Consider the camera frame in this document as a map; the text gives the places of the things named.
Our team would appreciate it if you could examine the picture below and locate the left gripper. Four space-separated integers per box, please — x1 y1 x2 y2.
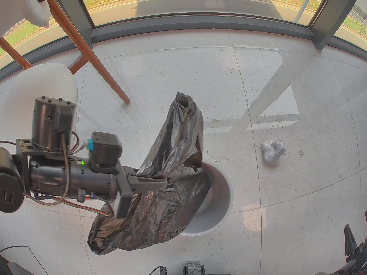
28 158 169 219

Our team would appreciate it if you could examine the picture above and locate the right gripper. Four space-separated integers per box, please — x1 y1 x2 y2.
330 210 367 275

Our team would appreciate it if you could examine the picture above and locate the black plastic bag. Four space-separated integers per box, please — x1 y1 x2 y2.
87 92 213 256

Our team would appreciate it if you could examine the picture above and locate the white paper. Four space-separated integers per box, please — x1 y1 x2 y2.
262 138 287 166

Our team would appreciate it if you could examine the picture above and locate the white trash bin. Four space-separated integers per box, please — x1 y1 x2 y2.
180 161 234 237

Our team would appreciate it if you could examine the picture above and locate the wooden chair with white cushions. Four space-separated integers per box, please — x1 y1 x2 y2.
0 0 131 217

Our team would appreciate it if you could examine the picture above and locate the window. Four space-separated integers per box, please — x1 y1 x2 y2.
0 0 367 81

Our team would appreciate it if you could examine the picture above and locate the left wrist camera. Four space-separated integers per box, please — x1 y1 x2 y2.
87 131 123 173

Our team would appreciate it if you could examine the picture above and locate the black cable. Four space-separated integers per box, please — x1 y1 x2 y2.
149 265 170 275
0 245 49 275

